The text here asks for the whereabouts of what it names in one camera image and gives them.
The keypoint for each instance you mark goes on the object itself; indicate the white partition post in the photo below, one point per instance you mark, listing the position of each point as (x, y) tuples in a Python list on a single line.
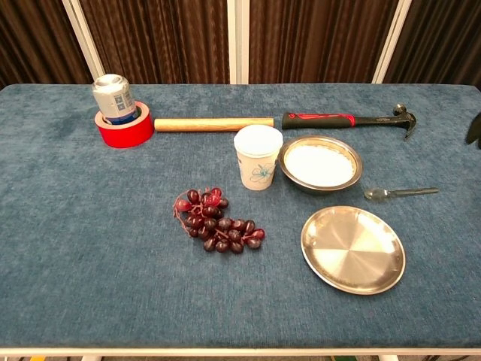
[(238, 41), (391, 41), (84, 37)]

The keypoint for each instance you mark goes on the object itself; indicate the stainless steel bowl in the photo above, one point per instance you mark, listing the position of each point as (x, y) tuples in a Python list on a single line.
[(293, 175)]

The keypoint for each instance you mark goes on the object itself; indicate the white floral paper cup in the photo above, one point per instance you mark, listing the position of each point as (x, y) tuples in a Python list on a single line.
[(257, 169)]

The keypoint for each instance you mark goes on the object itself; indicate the metal spoon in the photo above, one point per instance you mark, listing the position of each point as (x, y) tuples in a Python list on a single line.
[(398, 193)]

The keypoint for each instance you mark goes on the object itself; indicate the bunch of purple grapes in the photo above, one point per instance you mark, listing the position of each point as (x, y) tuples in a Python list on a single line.
[(221, 225)]

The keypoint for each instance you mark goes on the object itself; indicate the black red claw hammer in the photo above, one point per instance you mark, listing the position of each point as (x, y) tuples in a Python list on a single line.
[(319, 120)]

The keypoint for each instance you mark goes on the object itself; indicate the blue table cloth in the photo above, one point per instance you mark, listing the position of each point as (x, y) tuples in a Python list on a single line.
[(94, 225)]

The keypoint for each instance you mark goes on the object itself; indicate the red tape roll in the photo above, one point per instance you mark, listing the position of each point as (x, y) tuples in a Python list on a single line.
[(126, 134)]

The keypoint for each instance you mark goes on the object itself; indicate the wooden rolling pin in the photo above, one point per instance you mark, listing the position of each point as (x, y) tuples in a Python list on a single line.
[(214, 124)]

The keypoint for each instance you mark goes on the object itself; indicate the brown pleated curtain panel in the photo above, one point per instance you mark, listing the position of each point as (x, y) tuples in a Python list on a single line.
[(315, 41), (443, 41), (34, 41), (158, 41)]

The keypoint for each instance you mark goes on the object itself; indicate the silver blue drink can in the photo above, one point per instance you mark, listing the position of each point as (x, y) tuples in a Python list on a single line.
[(112, 97)]

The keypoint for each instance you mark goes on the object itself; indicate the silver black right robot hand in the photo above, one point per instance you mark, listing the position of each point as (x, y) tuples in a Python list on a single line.
[(475, 129)]

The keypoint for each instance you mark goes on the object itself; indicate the white table frame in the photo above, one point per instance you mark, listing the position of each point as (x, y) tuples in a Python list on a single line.
[(240, 352)]

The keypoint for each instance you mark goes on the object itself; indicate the stainless steel plate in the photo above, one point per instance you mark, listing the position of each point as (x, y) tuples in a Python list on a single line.
[(353, 250)]

